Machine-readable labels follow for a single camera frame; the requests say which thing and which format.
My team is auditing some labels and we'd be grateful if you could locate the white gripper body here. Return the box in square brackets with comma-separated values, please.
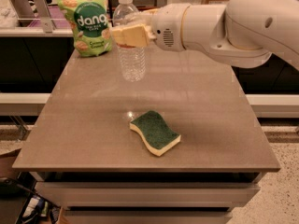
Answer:
[151, 3, 190, 51]

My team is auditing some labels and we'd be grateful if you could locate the clear plastic water bottle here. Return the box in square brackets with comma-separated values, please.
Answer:
[113, 0, 146, 82]

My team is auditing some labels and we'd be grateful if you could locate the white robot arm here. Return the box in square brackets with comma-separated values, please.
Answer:
[111, 0, 299, 69]

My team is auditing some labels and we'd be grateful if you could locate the green rice chip bag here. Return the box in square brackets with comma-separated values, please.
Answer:
[56, 0, 112, 57]

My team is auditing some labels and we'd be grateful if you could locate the green and yellow sponge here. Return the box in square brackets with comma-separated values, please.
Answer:
[129, 111, 181, 157]

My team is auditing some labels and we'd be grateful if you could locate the grey cabinet drawer front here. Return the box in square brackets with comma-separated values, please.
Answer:
[36, 182, 260, 208]

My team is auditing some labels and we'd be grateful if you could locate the metal railing post left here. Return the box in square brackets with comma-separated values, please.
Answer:
[34, 0, 54, 33]

